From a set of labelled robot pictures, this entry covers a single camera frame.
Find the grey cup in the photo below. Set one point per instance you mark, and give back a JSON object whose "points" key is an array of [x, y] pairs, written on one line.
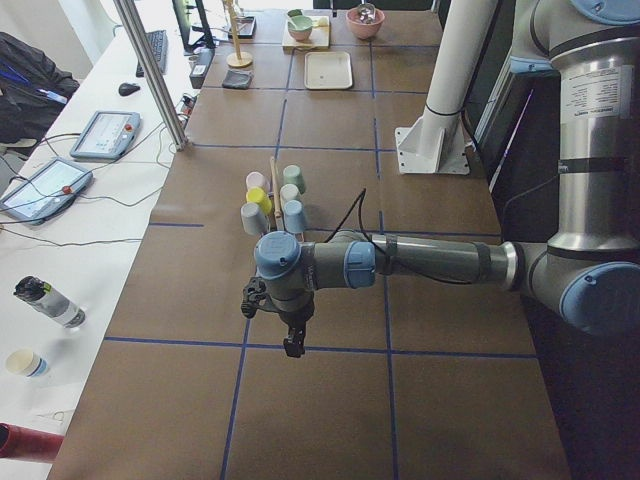
{"points": [[254, 220]]}

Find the cream rabbit tray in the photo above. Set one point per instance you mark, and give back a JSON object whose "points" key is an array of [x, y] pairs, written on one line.
{"points": [[328, 71]]}

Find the wooden cutting board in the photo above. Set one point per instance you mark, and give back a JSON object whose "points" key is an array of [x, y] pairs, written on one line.
{"points": [[319, 37]]}

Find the black computer mouse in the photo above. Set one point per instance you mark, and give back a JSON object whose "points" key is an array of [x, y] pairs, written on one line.
{"points": [[126, 89]]}

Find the green cup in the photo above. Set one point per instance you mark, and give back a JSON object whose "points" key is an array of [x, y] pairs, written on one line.
{"points": [[292, 174]]}

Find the red thermos bottle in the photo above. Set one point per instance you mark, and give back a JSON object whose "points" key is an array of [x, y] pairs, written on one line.
{"points": [[21, 443]]}

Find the light blue cup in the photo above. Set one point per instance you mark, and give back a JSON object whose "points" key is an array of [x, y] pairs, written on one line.
{"points": [[295, 217]]}

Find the cream cup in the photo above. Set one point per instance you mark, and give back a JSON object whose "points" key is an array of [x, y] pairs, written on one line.
{"points": [[289, 192]]}

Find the near teach pendant tablet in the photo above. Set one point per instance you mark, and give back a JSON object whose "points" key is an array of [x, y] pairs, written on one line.
{"points": [[47, 192]]}

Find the aluminium frame post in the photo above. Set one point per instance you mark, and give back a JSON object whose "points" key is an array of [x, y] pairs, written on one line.
{"points": [[135, 30]]}

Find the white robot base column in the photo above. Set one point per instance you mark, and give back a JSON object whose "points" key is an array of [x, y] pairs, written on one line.
{"points": [[435, 143]]}

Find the pink ice bowl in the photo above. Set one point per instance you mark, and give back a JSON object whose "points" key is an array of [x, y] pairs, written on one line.
{"points": [[364, 26]]}

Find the paper cup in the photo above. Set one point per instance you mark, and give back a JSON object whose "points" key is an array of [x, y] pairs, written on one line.
{"points": [[26, 363]]}

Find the far teach pendant tablet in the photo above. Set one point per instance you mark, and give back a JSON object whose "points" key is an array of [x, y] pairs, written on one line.
{"points": [[107, 136]]}

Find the clear water bottle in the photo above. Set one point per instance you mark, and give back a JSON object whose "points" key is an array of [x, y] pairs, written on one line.
{"points": [[44, 298]]}

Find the white wire cup rack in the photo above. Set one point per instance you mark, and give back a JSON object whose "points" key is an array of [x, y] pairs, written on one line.
{"points": [[278, 228]]}

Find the wooden mug tree stand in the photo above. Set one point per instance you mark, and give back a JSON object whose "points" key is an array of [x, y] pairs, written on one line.
{"points": [[239, 58]]}

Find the teach pendant tablet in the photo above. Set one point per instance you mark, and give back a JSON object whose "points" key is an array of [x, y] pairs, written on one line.
{"points": [[107, 136], [47, 192]]}

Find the yellow cup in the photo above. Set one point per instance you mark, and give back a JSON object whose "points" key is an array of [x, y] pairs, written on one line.
{"points": [[260, 197]]}

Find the pink cup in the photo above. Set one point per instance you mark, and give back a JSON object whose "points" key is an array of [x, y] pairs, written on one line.
{"points": [[256, 179]]}

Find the green bowl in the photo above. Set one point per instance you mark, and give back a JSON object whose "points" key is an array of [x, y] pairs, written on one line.
{"points": [[300, 27]]}

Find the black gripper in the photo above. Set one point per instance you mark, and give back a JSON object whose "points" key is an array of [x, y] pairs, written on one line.
{"points": [[295, 317]]}

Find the wooden rack rod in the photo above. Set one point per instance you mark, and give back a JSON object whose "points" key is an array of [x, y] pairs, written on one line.
{"points": [[275, 190]]}

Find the folded grey cloth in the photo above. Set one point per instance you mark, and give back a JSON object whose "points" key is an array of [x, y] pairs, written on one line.
{"points": [[237, 80]]}

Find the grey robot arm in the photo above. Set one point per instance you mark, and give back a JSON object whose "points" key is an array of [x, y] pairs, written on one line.
{"points": [[588, 271]]}

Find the black keyboard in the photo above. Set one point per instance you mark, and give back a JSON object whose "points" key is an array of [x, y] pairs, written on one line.
{"points": [[159, 43]]}

